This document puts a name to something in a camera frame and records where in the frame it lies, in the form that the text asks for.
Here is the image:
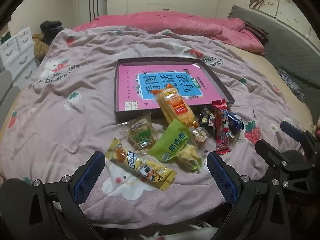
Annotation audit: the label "grey shallow cardboard box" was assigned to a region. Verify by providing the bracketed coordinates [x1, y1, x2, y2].
[114, 57, 236, 119]

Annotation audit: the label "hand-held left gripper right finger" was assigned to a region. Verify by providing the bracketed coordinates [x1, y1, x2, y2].
[205, 151, 300, 240]

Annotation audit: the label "clear candied haw packet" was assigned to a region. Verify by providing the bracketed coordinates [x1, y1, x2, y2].
[189, 126, 210, 153]

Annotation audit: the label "clear gold band cake packet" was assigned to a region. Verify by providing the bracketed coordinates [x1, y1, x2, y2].
[228, 130, 242, 142]

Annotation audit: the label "pink quilt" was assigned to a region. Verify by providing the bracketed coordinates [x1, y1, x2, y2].
[72, 12, 265, 55]

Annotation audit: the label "grey padded headboard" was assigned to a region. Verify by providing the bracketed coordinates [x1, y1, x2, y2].
[227, 4, 320, 100]

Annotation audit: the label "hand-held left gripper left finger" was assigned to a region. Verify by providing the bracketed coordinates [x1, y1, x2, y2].
[27, 151, 106, 240]

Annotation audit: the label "lime green snack packet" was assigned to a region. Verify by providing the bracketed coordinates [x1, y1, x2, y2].
[149, 119, 203, 172]

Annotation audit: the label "blue patterned cloth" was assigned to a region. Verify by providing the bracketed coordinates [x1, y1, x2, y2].
[276, 69, 305, 100]

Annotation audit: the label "white drawer cabinet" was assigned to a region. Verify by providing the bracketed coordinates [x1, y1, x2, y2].
[0, 26, 39, 73]

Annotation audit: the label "dark clothes pile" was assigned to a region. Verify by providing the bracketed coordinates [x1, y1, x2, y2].
[40, 20, 64, 43]

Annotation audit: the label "brown plush toy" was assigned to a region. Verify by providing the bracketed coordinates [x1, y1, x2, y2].
[32, 34, 50, 55]

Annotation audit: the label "long red snack packet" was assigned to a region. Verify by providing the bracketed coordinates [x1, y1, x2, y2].
[212, 99, 232, 155]

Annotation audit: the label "long yellow snack packet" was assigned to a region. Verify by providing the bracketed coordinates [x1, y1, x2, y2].
[105, 138, 177, 192]

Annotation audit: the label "black cartoon snack packet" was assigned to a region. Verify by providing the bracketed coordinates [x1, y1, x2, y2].
[197, 105, 217, 132]

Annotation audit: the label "pink book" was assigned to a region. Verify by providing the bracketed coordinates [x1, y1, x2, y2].
[117, 62, 225, 112]

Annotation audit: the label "orange rice cracker packet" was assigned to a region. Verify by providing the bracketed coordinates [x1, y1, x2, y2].
[155, 90, 198, 128]

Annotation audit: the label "clear green label snack packet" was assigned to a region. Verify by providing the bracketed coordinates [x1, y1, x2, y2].
[117, 113, 160, 150]

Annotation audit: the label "blue snack packet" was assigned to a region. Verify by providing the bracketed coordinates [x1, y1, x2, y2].
[226, 111, 244, 133]

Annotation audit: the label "strawberry printed blanket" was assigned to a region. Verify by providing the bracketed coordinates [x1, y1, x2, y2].
[0, 25, 313, 230]

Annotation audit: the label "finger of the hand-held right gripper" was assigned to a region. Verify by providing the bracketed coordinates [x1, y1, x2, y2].
[254, 139, 313, 173]
[280, 121, 320, 155]

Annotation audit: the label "beige bed sheet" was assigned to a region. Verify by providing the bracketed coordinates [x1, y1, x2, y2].
[220, 44, 314, 130]

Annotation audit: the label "dark striped pillow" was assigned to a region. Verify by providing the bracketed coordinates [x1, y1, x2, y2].
[242, 20, 269, 47]

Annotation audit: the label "hanging bags and hats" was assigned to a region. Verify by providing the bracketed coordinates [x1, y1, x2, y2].
[82, 0, 100, 22]

